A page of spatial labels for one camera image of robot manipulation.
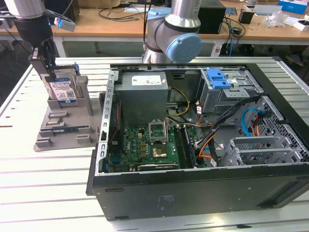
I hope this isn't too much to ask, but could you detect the graphics card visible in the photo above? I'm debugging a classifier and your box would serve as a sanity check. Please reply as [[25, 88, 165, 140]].
[[129, 162, 181, 173]]

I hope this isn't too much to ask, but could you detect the CPU socket metal frame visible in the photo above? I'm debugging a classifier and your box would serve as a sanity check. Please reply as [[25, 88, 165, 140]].
[[147, 119, 179, 164]]

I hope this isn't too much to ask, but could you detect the small black box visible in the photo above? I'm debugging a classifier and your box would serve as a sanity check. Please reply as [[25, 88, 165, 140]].
[[239, 10, 254, 25]]

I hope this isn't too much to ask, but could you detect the black sleeved cable bundle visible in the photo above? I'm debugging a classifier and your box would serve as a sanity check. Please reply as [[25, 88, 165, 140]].
[[195, 95, 264, 148]]

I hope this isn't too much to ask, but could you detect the yellow wire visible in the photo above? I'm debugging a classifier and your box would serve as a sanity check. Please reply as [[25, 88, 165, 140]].
[[166, 86, 190, 119]]

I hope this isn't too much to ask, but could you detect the white small box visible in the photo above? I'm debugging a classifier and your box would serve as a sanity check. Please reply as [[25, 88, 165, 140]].
[[291, 19, 309, 32]]

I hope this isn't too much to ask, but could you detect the grey disk bay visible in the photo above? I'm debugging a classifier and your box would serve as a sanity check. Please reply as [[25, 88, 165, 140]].
[[221, 136, 305, 168]]

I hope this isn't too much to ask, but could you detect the black open PC case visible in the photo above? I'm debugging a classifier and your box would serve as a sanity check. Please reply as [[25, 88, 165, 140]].
[[85, 63, 309, 222]]

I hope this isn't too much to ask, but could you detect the orange red wire bundle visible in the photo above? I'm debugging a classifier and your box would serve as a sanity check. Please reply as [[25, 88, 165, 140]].
[[195, 101, 214, 128]]

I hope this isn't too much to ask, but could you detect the hanging blue cable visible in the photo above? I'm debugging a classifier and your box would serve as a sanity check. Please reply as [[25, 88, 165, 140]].
[[228, 26, 237, 57]]

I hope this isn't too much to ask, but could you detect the grey power supply unit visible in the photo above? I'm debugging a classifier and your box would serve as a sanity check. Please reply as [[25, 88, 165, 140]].
[[113, 72, 169, 128]]

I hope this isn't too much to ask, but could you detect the green motherboard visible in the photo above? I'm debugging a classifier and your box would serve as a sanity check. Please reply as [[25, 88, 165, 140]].
[[107, 124, 201, 173]]

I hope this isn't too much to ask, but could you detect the loose black desk cable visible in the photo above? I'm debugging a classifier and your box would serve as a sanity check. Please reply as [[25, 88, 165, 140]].
[[98, 6, 146, 23]]

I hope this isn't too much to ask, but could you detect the grey optical drive cage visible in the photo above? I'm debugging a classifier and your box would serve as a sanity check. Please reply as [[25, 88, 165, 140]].
[[199, 68, 264, 116]]

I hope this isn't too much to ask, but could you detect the black RAM slot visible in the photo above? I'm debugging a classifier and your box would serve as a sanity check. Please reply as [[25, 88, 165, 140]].
[[173, 125, 188, 169]]

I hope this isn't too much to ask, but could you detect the CPU chip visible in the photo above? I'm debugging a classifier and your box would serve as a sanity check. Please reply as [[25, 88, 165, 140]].
[[47, 117, 64, 126]]

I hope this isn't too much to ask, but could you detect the installed RAM stick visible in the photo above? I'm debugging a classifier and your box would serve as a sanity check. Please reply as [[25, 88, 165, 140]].
[[183, 126, 197, 168]]

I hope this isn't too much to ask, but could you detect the blue wire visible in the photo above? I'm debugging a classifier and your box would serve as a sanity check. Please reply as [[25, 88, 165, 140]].
[[241, 108, 267, 140]]

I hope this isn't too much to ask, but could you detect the hard disk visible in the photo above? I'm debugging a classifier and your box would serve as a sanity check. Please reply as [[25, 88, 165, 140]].
[[39, 63, 81, 103]]

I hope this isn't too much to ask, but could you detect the grey parts rack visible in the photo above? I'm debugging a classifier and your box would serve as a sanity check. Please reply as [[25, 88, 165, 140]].
[[33, 75, 107, 152]]

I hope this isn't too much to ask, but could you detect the large black box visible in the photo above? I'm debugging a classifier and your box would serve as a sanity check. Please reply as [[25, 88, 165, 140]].
[[45, 0, 81, 23]]

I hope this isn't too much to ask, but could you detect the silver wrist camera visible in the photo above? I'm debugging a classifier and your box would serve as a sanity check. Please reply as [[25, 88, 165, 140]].
[[53, 16, 76, 32]]

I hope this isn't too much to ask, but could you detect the silver flat box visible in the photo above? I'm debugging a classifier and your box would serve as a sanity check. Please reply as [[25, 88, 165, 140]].
[[253, 4, 283, 16]]

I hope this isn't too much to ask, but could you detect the orange black disk wire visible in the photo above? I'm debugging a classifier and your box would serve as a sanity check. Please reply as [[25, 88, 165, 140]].
[[251, 115, 263, 137]]

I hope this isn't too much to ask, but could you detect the red black twisted wire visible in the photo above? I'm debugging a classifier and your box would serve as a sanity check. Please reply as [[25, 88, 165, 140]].
[[112, 101, 122, 145]]

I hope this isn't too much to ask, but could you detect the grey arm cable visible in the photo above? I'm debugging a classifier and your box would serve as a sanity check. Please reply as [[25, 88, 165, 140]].
[[141, 0, 149, 53]]

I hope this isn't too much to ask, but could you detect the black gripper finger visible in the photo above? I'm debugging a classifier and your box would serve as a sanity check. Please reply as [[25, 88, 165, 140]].
[[40, 40, 58, 82], [28, 47, 47, 76]]

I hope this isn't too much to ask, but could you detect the black computer tower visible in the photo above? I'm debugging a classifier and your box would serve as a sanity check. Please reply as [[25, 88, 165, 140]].
[[199, 6, 226, 35]]

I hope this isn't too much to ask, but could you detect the grey wire bundle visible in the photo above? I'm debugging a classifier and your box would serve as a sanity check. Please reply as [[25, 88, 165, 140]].
[[166, 115, 213, 128]]

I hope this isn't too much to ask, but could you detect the blue RAM stick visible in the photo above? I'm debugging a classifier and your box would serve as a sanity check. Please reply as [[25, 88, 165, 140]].
[[53, 126, 81, 134]]

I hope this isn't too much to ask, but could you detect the crumpled clear plastic bag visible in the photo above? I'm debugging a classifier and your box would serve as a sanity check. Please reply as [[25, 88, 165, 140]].
[[262, 13, 290, 28]]

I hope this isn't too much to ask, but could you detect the blue plastic cage latch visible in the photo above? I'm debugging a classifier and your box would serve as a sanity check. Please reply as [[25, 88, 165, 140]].
[[206, 69, 231, 90]]

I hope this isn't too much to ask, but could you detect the blue cardboard box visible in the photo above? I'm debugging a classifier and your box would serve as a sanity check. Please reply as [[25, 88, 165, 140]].
[[277, 0, 309, 13]]

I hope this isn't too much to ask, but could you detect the black case fan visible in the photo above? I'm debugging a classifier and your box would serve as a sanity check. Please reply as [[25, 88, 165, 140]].
[[110, 100, 124, 146]]

